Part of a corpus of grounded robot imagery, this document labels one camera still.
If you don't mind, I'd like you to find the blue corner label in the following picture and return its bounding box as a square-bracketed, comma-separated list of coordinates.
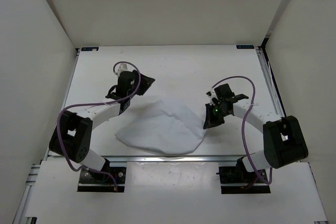
[236, 45, 255, 49]
[81, 47, 99, 51]

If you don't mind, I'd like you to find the right aluminium frame rail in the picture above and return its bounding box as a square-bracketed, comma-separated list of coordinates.
[258, 47, 301, 162]

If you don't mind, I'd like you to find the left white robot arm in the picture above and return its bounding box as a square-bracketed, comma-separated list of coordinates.
[49, 70, 155, 182]

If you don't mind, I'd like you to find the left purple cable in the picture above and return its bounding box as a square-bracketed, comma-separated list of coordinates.
[58, 61, 142, 192]

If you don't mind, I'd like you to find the right blue corner label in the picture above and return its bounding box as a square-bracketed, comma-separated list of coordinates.
[236, 45, 255, 49]

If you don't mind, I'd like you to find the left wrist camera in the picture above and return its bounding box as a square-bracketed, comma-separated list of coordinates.
[113, 63, 128, 77]

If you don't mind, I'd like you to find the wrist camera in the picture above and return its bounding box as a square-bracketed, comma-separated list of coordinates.
[206, 89, 218, 106]
[113, 63, 128, 77]

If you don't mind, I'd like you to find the left aluminium frame rail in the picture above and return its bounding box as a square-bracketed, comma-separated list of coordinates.
[41, 48, 80, 161]

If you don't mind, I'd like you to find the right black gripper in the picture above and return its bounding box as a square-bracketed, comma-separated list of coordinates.
[204, 102, 229, 129]

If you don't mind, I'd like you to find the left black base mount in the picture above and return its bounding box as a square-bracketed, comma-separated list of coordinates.
[77, 164, 127, 193]

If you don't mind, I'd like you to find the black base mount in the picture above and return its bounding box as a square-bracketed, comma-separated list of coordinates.
[77, 164, 127, 193]
[216, 166, 271, 195]

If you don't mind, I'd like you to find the white skirt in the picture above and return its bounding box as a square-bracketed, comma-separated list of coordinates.
[115, 99, 206, 156]

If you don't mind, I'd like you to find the aluminium frame rail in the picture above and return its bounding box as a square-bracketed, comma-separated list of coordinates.
[41, 48, 80, 161]
[258, 47, 301, 162]

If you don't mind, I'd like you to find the front aluminium rail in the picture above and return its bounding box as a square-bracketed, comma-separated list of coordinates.
[76, 154, 292, 164]

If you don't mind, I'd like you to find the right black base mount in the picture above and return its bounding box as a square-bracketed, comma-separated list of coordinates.
[216, 166, 271, 195]

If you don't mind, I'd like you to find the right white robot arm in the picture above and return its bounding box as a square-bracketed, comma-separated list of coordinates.
[203, 83, 309, 182]

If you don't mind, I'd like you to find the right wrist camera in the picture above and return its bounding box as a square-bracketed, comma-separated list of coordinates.
[206, 89, 218, 106]

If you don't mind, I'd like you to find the left blue corner label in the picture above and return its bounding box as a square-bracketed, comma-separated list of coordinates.
[81, 47, 99, 51]

